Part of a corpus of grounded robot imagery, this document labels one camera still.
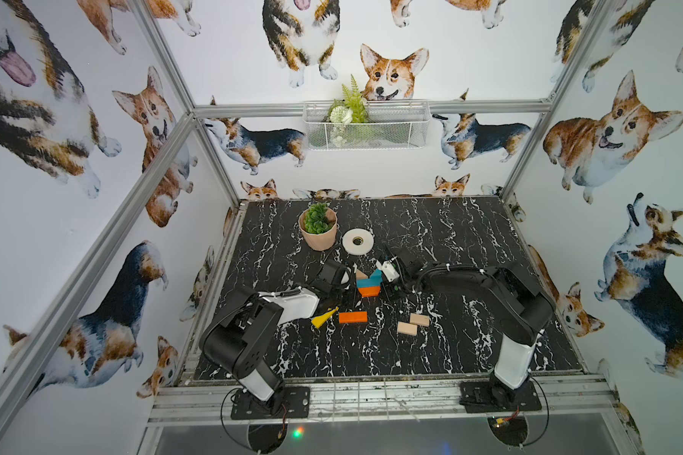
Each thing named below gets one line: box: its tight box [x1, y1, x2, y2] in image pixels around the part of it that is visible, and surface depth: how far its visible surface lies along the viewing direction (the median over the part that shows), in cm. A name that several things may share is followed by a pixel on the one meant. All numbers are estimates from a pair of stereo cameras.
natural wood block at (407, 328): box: [396, 321, 419, 337], surface depth 87 cm
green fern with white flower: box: [328, 73, 370, 147], surface depth 85 cm
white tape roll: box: [341, 228, 375, 256], surface depth 109 cm
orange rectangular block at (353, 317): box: [338, 310, 369, 325], surface depth 90 cm
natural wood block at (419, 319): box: [409, 312, 430, 328], surface depth 90 cm
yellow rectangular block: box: [311, 306, 339, 329], surface depth 89 cm
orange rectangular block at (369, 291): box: [357, 286, 381, 298], surface depth 94 cm
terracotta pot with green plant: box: [297, 201, 338, 252], surface depth 99 cm
